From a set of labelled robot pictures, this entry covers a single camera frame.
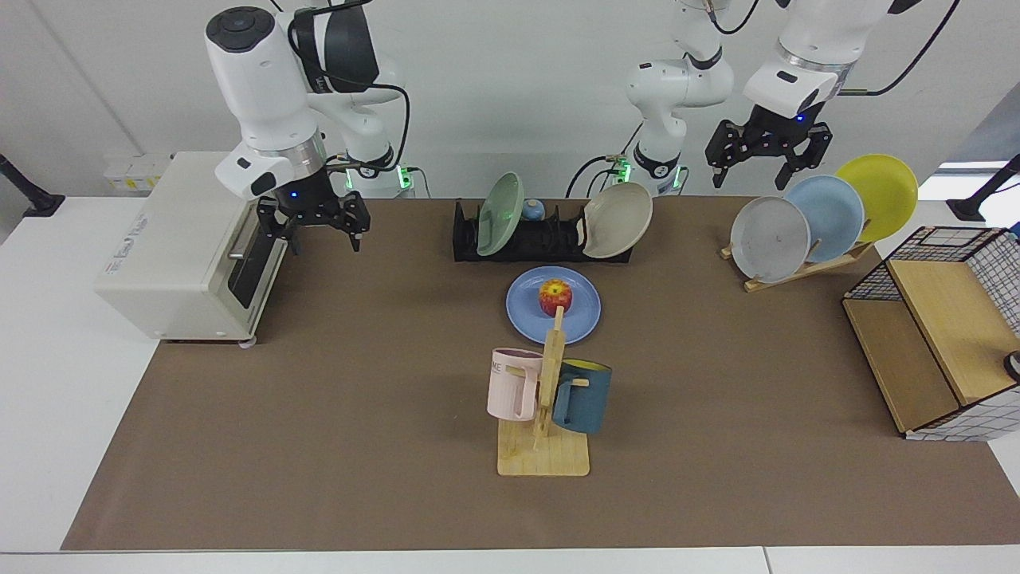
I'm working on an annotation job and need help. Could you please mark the grey plate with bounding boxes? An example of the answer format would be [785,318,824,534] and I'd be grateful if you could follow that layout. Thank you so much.
[730,196,811,284]

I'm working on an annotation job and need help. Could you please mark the light blue plate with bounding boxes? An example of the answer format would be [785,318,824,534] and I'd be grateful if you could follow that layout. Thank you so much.
[785,175,865,264]

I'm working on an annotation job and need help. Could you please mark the pale green plate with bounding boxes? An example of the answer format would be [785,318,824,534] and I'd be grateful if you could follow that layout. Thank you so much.
[476,172,524,257]

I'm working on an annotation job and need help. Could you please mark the pink cup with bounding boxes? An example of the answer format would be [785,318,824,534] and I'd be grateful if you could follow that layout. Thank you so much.
[487,348,544,422]

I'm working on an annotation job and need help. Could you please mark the yellow plate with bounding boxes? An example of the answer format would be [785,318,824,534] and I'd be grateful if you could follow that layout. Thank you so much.
[834,153,919,244]

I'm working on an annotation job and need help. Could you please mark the wire basket with wooden floor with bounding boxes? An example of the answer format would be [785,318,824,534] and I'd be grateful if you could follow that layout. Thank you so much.
[842,226,1020,442]

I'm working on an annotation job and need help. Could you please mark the brown table cloth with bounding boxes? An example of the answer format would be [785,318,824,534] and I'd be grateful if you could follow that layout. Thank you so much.
[61,195,1020,551]

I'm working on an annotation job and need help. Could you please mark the pale toaster oven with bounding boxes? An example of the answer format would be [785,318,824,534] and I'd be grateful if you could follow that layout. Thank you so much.
[94,151,289,348]

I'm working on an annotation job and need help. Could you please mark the beige plate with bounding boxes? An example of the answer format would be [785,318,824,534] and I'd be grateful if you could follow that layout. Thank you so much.
[579,183,653,259]

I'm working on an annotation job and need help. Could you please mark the black clamp stand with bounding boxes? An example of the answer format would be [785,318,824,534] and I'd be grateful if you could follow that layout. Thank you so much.
[0,154,66,218]
[947,154,1020,222]

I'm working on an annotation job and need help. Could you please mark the wooden plate rack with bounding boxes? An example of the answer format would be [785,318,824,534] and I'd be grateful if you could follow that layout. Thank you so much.
[720,239,877,293]

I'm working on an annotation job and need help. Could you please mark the red yellow apple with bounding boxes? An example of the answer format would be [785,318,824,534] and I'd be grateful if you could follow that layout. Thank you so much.
[539,277,573,318]

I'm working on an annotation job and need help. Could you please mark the black dish rack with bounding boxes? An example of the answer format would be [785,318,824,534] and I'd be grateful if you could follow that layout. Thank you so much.
[453,199,634,264]

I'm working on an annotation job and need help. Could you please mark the white wall socket boxes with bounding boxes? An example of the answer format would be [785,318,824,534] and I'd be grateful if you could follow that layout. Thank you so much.
[102,154,172,192]

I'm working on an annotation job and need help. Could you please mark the wooden cup stand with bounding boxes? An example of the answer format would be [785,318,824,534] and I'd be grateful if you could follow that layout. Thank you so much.
[497,305,591,478]

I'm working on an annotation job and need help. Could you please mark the dark blue cup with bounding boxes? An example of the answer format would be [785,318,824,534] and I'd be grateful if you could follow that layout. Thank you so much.
[551,359,613,435]

